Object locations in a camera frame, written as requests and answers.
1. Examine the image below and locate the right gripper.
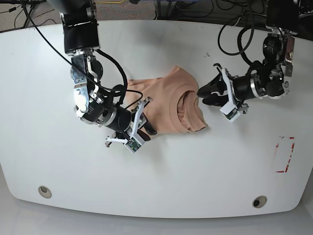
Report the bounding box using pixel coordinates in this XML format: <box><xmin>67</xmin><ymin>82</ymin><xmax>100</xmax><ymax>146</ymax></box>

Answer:
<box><xmin>104</xmin><ymin>97</ymin><xmax>157</xmax><ymax>148</ymax></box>

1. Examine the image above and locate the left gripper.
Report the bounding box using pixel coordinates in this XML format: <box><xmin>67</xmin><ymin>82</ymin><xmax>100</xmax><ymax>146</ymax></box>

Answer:
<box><xmin>197</xmin><ymin>63</ymin><xmax>250</xmax><ymax>115</ymax></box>

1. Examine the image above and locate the peach orange t-shirt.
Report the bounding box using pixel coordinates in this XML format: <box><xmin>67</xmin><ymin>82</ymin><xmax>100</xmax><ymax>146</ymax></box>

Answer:
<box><xmin>128</xmin><ymin>66</ymin><xmax>207</xmax><ymax>134</ymax></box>

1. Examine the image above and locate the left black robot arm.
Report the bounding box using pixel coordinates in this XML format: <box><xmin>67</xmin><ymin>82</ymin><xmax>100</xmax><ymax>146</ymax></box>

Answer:
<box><xmin>197</xmin><ymin>0</ymin><xmax>300</xmax><ymax>121</ymax></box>

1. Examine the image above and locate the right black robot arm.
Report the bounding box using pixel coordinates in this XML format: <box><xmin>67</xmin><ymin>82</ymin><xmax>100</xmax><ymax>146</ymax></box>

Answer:
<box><xmin>49</xmin><ymin>0</ymin><xmax>157</xmax><ymax>153</ymax></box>

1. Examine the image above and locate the red tape rectangle marking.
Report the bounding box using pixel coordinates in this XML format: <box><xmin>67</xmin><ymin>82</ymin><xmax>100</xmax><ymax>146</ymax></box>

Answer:
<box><xmin>273</xmin><ymin>136</ymin><xmax>296</xmax><ymax>173</ymax></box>

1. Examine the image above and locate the black tripod stand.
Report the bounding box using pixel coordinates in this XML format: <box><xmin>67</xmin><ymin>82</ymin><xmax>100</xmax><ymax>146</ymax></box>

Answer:
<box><xmin>0</xmin><ymin>0</ymin><xmax>49</xmax><ymax>29</ymax></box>

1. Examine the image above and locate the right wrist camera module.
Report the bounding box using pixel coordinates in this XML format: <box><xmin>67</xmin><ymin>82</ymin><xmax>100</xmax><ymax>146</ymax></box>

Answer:
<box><xmin>124</xmin><ymin>138</ymin><xmax>142</xmax><ymax>153</ymax></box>

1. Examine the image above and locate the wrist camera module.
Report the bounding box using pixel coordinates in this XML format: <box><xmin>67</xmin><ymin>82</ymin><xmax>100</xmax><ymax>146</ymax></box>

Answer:
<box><xmin>124</xmin><ymin>138</ymin><xmax>142</xmax><ymax>153</ymax></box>
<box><xmin>220</xmin><ymin>102</ymin><xmax>240</xmax><ymax>123</ymax></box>

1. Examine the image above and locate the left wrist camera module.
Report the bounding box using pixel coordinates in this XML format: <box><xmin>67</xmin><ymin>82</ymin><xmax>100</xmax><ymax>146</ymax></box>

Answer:
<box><xmin>220</xmin><ymin>102</ymin><xmax>240</xmax><ymax>123</ymax></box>

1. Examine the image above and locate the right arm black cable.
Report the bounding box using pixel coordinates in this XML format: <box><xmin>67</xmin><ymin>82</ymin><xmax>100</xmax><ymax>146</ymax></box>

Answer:
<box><xmin>24</xmin><ymin>0</ymin><xmax>144</xmax><ymax>113</ymax></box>

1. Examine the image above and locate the right table cable grommet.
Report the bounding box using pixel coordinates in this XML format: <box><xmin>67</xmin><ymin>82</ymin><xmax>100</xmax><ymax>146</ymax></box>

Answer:
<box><xmin>252</xmin><ymin>195</ymin><xmax>267</xmax><ymax>209</ymax></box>

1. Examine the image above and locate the table cable grommet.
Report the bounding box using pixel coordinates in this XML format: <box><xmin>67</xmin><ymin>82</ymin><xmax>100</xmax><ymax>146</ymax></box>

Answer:
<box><xmin>252</xmin><ymin>195</ymin><xmax>267</xmax><ymax>209</ymax></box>
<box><xmin>38</xmin><ymin>186</ymin><xmax>52</xmax><ymax>199</ymax></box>

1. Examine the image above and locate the left table cable grommet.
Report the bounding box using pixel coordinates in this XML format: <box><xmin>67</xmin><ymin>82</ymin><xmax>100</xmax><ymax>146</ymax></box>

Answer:
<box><xmin>38</xmin><ymin>186</ymin><xmax>52</xmax><ymax>199</ymax></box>

